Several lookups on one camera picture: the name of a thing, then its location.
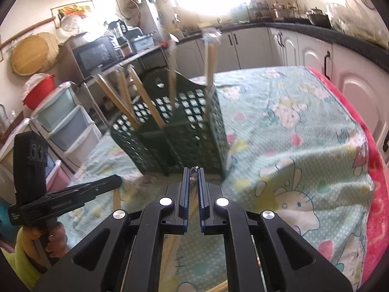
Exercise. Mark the red plastic basin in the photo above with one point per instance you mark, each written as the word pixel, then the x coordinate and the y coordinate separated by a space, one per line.
pixel 37 88

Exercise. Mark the pink blanket under cloth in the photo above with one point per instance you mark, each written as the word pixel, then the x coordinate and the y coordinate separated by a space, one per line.
pixel 377 224

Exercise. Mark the light blue container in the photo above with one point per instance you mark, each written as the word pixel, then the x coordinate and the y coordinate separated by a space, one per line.
pixel 141 43

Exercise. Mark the green plastic utensil basket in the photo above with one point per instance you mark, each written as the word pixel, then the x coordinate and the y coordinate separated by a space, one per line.
pixel 194 134

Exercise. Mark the blender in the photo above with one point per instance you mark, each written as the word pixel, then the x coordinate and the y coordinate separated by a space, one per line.
pixel 118 29

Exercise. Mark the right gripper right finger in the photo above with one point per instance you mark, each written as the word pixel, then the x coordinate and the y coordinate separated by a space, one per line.
pixel 262 252

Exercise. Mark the left hand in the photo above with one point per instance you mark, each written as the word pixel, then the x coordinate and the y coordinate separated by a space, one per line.
pixel 56 246

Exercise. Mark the plastic drawer tower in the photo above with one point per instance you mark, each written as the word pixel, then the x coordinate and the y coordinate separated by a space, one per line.
pixel 65 124

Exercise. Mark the chopsticks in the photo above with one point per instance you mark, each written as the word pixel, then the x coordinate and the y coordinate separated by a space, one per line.
pixel 125 104
pixel 193 176
pixel 222 287
pixel 116 199
pixel 172 63
pixel 211 38

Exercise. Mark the hello kitty tablecloth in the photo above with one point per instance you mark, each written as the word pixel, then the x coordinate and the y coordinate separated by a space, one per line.
pixel 292 148

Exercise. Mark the black microwave oven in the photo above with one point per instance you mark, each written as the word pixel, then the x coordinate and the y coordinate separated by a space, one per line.
pixel 95 56

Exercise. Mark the round bamboo tray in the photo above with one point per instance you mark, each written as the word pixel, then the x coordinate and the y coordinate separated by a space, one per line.
pixel 35 54

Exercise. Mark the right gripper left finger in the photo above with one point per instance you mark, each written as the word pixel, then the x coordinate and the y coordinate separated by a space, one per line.
pixel 123 253

